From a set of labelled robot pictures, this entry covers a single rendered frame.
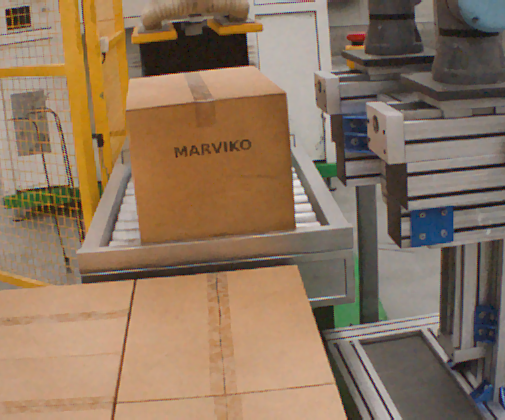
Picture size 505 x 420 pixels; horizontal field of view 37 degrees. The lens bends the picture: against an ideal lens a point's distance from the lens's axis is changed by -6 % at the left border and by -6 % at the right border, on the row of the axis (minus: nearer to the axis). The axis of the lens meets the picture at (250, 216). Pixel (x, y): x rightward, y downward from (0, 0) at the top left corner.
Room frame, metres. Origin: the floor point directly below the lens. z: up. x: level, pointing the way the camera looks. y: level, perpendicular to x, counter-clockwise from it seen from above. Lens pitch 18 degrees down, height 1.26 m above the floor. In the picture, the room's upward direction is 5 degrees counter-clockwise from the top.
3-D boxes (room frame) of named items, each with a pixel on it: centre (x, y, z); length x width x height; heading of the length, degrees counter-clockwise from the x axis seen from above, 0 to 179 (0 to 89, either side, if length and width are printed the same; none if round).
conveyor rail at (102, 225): (3.03, 0.47, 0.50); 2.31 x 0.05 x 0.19; 2
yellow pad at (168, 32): (1.89, 0.19, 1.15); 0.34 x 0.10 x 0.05; 6
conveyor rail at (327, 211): (3.05, -0.19, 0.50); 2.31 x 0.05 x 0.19; 2
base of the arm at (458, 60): (1.43, -0.44, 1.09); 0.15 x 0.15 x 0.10
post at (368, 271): (2.47, -0.38, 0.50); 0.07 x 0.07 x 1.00; 2
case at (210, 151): (2.22, 0.11, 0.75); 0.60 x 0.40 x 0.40; 6
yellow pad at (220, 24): (1.90, 0.00, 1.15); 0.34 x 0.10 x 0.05; 6
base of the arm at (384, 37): (1.92, -0.39, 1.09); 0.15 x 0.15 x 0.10
